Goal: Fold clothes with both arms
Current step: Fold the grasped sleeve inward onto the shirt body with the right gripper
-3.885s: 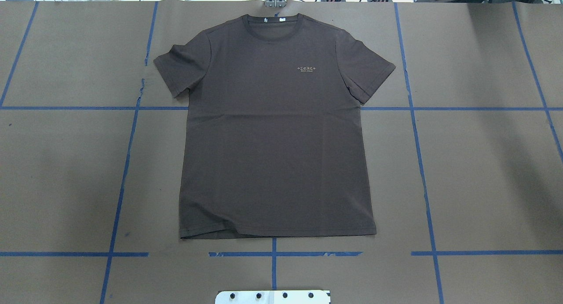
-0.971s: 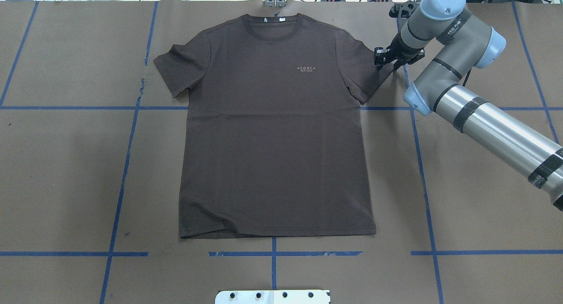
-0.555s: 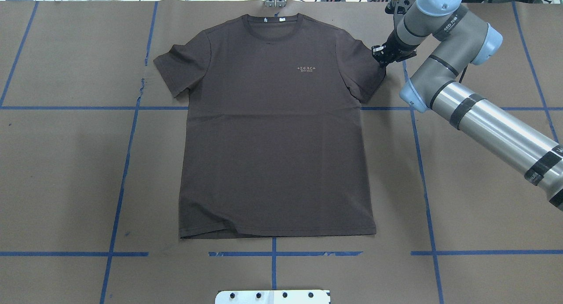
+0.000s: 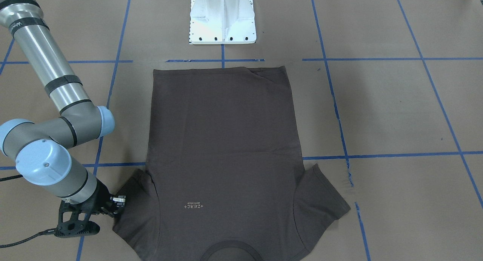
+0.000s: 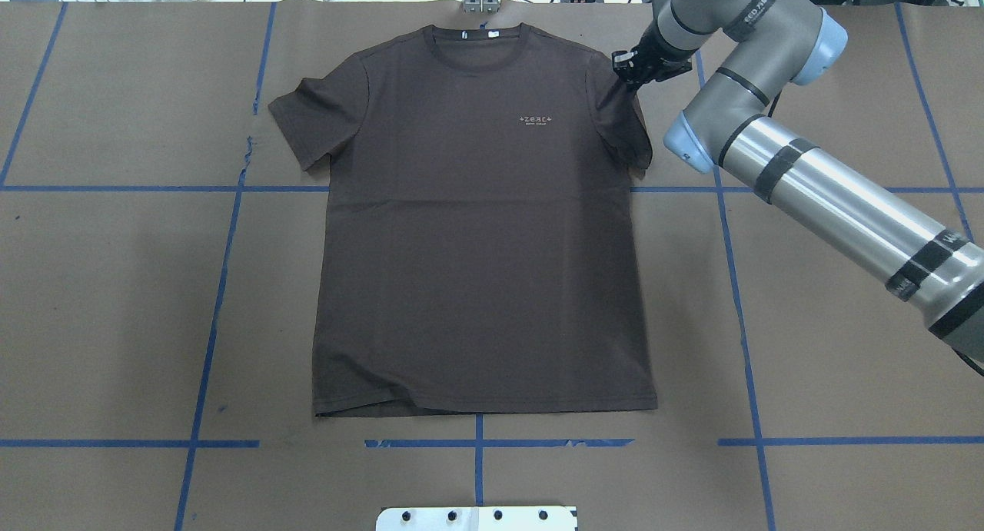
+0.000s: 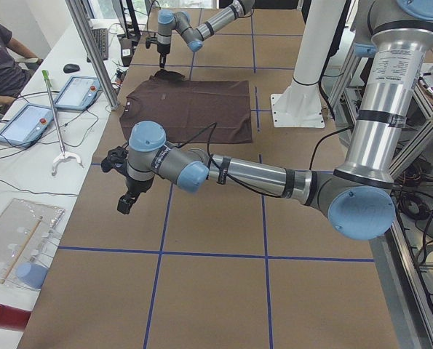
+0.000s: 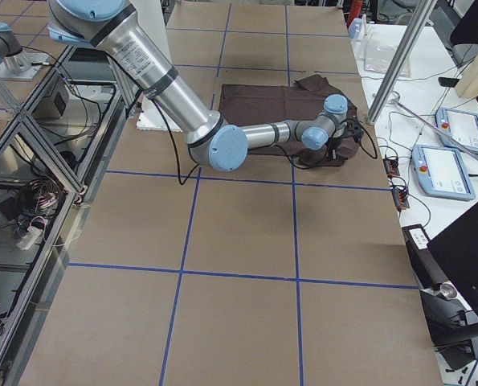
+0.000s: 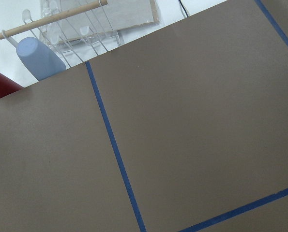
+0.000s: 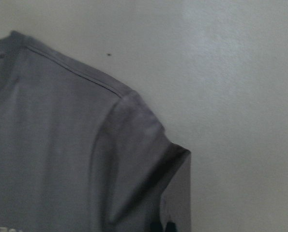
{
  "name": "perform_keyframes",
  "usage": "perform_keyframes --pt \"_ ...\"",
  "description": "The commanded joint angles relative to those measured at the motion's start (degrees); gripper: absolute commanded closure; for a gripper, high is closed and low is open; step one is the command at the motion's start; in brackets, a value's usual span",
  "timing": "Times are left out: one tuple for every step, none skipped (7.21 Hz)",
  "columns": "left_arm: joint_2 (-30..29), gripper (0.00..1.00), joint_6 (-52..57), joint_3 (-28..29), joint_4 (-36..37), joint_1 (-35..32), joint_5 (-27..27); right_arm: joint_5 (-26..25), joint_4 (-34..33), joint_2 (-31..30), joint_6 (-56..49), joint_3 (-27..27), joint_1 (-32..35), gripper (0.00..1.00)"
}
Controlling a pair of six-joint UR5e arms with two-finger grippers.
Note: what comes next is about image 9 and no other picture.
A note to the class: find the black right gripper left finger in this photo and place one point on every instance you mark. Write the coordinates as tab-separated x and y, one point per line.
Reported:
155	223

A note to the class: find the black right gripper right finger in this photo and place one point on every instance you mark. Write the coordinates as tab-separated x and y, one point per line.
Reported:
170	225

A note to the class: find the dark brown t-shirt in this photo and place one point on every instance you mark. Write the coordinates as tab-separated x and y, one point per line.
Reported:
81	151

